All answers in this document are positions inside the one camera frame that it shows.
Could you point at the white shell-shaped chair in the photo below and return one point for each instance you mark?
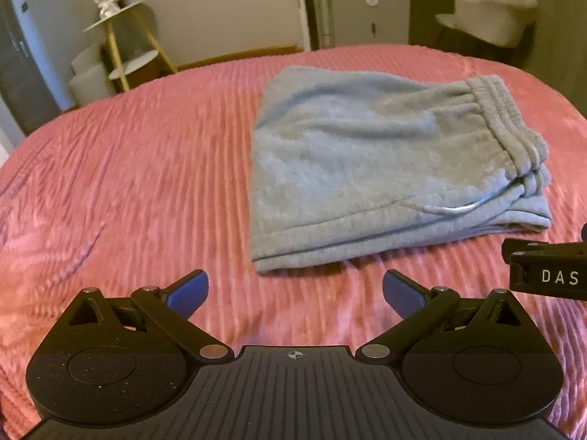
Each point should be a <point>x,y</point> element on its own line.
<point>493,18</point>

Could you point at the gold-legged tiered side table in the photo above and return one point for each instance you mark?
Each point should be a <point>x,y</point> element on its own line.
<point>124,36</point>

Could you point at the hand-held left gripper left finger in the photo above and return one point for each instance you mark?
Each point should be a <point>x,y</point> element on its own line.
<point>190,291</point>

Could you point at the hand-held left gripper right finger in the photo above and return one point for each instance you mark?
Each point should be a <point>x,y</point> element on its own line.
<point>400,292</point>

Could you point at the pink ribbed blanket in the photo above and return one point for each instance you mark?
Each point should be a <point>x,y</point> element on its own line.
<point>137,183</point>

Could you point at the grey drawer cabinet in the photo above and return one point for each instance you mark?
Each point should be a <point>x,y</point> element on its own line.
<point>367,18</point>

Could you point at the grey pants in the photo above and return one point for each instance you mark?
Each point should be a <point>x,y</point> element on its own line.
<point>367,160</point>

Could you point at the white round pouf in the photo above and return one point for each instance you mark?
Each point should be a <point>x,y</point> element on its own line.
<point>89,59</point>
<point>91,85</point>

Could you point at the grey door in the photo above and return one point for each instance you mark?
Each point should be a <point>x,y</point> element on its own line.
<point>23,55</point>

